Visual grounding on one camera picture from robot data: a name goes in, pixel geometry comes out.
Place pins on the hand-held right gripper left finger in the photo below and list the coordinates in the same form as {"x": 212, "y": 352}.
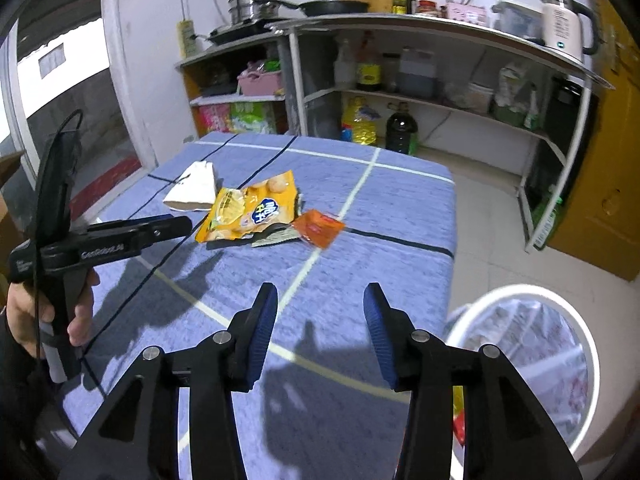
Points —
{"x": 262, "y": 335}

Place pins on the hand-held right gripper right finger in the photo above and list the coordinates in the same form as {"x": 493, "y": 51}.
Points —
{"x": 380, "y": 340}

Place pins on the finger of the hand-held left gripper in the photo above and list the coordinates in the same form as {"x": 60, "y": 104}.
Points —
{"x": 165, "y": 232}
{"x": 140, "y": 221}

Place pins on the white paper bag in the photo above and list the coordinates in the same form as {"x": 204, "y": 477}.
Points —
{"x": 192, "y": 187}

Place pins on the yellow snack packet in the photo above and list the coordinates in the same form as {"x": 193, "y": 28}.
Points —
{"x": 245, "y": 210}

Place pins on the dark silver wrapper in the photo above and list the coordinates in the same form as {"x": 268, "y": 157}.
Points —
{"x": 272, "y": 238}

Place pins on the orange sachet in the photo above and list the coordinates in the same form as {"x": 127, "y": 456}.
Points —
{"x": 317, "y": 227}

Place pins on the clear plastic bin liner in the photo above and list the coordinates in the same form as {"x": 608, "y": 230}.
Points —
{"x": 530, "y": 360}

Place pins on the white round trash bin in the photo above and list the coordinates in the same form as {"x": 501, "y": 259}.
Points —
{"x": 593, "y": 350}

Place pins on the person's left forearm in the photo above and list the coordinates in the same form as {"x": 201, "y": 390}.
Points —
{"x": 20, "y": 400}

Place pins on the red doormat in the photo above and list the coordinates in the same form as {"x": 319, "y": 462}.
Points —
{"x": 105, "y": 182}

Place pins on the blue checked tablecloth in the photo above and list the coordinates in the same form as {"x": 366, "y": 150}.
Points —
{"x": 350, "y": 280}

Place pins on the red yellow floor mat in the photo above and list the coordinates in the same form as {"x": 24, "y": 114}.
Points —
{"x": 458, "y": 420}

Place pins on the pink snack packet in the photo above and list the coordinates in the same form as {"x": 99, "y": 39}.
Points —
{"x": 215, "y": 118}

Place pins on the green snack packet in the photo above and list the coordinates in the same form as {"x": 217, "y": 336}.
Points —
{"x": 250, "y": 117}

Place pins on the wooden shelf cabinet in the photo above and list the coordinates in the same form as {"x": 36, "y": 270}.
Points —
{"x": 192, "y": 85}

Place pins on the pink plastic basket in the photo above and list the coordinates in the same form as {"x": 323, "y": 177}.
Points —
{"x": 257, "y": 83}

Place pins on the yellowed power strip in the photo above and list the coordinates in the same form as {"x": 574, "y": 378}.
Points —
{"x": 189, "y": 39}

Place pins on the black induction cooker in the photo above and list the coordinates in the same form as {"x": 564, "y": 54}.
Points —
{"x": 235, "y": 34}

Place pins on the large dark bottle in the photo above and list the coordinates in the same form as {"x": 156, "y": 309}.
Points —
{"x": 402, "y": 130}

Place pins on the yellow cooking oil bottle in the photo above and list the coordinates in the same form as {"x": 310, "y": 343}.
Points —
{"x": 359, "y": 122}

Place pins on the steel steamer pot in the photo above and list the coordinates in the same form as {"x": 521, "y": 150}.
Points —
{"x": 252, "y": 5}

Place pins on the clear plastic bottle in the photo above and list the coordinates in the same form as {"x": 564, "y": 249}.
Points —
{"x": 345, "y": 67}

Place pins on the yellow label soy sauce bottle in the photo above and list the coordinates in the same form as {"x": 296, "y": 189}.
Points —
{"x": 369, "y": 71}

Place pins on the white plastic tub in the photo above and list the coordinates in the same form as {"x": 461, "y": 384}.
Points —
{"x": 480, "y": 98}

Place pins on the small dark jar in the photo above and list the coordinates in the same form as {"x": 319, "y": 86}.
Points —
{"x": 390, "y": 74}

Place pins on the yellow wooden door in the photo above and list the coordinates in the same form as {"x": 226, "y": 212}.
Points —
{"x": 605, "y": 185}

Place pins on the black frying pan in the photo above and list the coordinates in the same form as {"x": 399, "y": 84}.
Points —
{"x": 332, "y": 7}

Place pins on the white crumpled plastic bag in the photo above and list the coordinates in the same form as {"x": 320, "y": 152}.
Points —
{"x": 515, "y": 92}

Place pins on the white metal kitchen rack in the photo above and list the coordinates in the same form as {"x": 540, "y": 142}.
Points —
{"x": 450, "y": 24}

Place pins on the red lidded jar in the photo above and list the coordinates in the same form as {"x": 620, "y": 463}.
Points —
{"x": 427, "y": 7}

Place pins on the pink chopstick holder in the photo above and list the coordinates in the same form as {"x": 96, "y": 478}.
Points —
{"x": 467, "y": 13}

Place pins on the clear plastic container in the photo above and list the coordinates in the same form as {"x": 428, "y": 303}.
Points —
{"x": 517, "y": 19}

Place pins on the white electric kettle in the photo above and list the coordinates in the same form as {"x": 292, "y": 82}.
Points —
{"x": 567, "y": 25}

